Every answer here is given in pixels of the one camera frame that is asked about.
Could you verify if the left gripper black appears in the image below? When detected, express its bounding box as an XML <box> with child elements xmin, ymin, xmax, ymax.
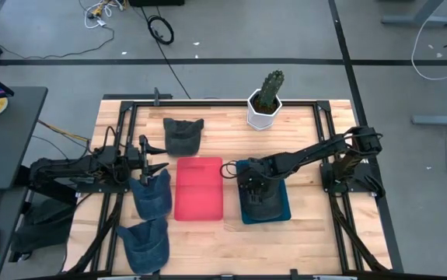
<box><xmin>124</xmin><ymin>135</ymin><xmax>170</xmax><ymax>186</ymax></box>

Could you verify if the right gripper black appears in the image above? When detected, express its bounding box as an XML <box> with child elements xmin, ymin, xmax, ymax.
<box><xmin>237</xmin><ymin>156</ymin><xmax>285</xmax><ymax>206</ymax></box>

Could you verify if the dark grey cap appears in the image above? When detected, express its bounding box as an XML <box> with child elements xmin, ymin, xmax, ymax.
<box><xmin>162</xmin><ymin>117</ymin><xmax>205</xmax><ymax>157</ymax></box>
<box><xmin>241</xmin><ymin>177</ymin><xmax>283</xmax><ymax>222</ymax></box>

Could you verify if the blue denim cap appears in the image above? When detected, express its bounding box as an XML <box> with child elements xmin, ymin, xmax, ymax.
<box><xmin>128</xmin><ymin>168</ymin><xmax>173</xmax><ymax>222</ymax></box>
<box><xmin>115</xmin><ymin>216</ymin><xmax>170</xmax><ymax>275</ymax></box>

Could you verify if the teal plastic tray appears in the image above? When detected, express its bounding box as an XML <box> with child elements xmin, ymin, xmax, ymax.
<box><xmin>235</xmin><ymin>159</ymin><xmax>292</xmax><ymax>226</ymax></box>

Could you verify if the pink plastic tray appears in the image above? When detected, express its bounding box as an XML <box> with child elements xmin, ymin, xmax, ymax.
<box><xmin>173</xmin><ymin>156</ymin><xmax>225</xmax><ymax>222</ymax></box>

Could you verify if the white hexagonal plant pot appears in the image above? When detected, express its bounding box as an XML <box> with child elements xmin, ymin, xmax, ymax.
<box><xmin>246</xmin><ymin>88</ymin><xmax>284</xmax><ymax>131</ymax></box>

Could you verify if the green cactus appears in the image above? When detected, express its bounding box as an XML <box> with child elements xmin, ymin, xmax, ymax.
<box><xmin>259</xmin><ymin>69</ymin><xmax>285</xmax><ymax>109</ymax></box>

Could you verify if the black desk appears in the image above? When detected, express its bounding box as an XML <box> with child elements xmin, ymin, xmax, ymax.
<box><xmin>0</xmin><ymin>86</ymin><xmax>48</xmax><ymax>280</ymax></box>

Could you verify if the black box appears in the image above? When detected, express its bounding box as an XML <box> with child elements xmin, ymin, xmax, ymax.
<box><xmin>128</xmin><ymin>0</ymin><xmax>186</xmax><ymax>8</ymax></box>

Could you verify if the grey desk foot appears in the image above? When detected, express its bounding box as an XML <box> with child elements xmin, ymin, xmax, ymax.
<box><xmin>380</xmin><ymin>0</ymin><xmax>447</xmax><ymax>27</ymax></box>
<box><xmin>410</xmin><ymin>104</ymin><xmax>447</xmax><ymax>128</ymax></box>

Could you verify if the black aluminium frame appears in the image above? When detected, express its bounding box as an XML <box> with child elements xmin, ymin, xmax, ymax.
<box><xmin>65</xmin><ymin>99</ymin><xmax>405</xmax><ymax>280</ymax></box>

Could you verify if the long black cable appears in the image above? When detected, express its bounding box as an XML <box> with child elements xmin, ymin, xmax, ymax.
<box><xmin>140</xmin><ymin>6</ymin><xmax>192</xmax><ymax>100</ymax></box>

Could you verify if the coiled black cable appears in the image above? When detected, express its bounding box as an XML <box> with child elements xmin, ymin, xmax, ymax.
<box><xmin>146</xmin><ymin>14</ymin><xmax>176</xmax><ymax>46</ymax></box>

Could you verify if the white and yellow cable bundle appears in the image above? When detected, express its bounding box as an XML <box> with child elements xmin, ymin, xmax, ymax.
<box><xmin>78</xmin><ymin>0</ymin><xmax>127</xmax><ymax>30</ymax></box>

